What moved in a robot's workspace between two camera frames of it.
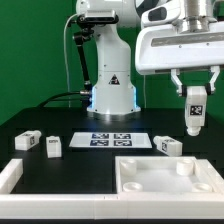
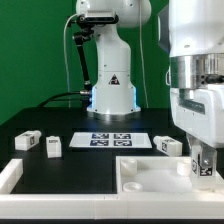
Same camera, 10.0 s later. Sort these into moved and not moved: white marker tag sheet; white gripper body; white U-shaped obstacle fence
Moved: white gripper body
Not moved: white U-shaped obstacle fence; white marker tag sheet
